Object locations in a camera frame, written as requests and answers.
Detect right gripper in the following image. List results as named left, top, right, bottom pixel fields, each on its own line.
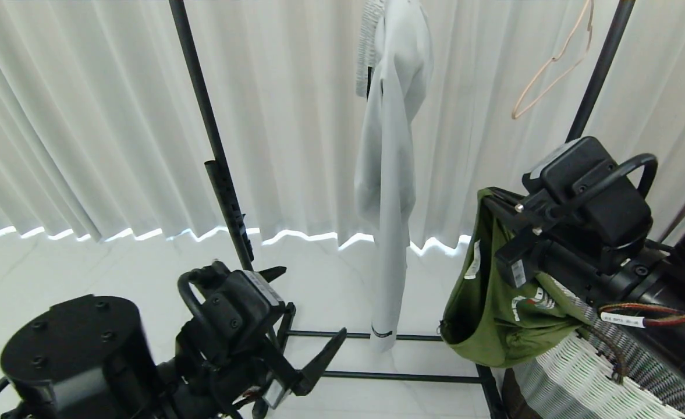
left=495, top=236, right=654, bottom=303

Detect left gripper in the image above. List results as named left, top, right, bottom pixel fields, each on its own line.
left=176, top=266, right=347, bottom=417

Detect green garment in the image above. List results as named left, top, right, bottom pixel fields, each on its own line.
left=440, top=188, right=596, bottom=368

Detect pale grey shorts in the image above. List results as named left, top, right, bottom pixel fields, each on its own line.
left=354, top=0, right=435, bottom=353

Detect pink clothes hanger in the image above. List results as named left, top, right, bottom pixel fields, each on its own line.
left=511, top=0, right=595, bottom=120

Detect white laundry basket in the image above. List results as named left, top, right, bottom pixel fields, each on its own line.
left=502, top=279, right=685, bottom=419

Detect black clothes rack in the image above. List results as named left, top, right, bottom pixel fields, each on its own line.
left=168, top=0, right=637, bottom=419

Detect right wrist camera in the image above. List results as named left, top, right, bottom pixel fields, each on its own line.
left=514, top=137, right=654, bottom=274

